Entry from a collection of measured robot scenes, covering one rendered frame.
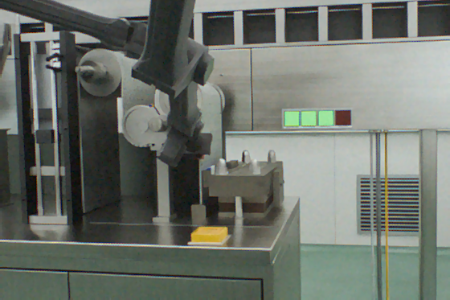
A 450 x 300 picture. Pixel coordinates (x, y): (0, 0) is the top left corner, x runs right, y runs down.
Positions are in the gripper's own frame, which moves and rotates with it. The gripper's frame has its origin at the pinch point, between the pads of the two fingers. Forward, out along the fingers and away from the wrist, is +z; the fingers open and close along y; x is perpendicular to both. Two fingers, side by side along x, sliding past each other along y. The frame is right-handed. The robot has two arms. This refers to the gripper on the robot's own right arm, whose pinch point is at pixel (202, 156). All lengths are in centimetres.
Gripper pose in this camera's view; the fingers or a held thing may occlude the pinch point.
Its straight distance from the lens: 136.0
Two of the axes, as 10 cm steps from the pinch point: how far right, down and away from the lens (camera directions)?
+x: 0.7, -9.0, 4.3
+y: 9.9, 0.0, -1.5
